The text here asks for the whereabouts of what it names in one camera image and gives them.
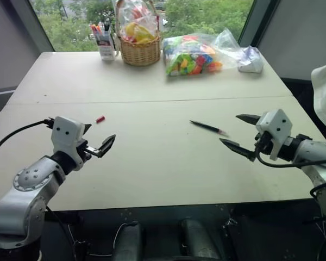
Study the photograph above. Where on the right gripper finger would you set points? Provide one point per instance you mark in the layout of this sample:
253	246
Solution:
237	147
248	118

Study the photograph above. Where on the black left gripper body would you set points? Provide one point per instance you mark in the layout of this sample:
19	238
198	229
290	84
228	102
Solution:
84	152

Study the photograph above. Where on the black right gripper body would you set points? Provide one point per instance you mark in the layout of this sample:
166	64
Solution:
264	142

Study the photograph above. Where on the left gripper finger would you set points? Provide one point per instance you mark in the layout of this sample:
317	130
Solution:
107	144
87	128

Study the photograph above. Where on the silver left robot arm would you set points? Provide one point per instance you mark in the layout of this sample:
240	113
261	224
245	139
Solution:
24	195

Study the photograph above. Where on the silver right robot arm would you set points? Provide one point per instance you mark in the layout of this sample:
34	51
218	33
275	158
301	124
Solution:
319	155

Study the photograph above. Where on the red pen cap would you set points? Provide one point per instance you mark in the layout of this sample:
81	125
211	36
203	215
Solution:
100	119

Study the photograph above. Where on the black pen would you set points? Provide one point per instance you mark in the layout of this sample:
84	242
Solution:
206	126

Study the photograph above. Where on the small white plastic bag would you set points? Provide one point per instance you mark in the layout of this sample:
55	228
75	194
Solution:
250	61

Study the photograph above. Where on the clear marker holder box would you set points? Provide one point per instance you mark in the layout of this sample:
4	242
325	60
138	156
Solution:
106	46

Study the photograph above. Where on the bag of colourful building blocks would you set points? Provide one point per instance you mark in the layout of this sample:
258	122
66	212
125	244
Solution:
190	57

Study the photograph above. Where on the red capped marker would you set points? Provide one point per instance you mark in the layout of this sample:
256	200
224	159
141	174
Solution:
95	29

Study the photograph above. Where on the black capped marker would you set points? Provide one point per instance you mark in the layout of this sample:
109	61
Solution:
106	25

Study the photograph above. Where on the plastic bag of toy fruit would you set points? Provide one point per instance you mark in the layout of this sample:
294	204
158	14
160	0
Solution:
137	27

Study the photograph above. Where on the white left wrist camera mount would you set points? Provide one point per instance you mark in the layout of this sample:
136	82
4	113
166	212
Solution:
66	131

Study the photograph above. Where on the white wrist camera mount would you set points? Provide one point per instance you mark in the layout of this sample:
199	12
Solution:
277	122
66	131

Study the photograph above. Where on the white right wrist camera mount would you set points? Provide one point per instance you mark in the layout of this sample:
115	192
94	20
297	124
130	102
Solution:
277	122

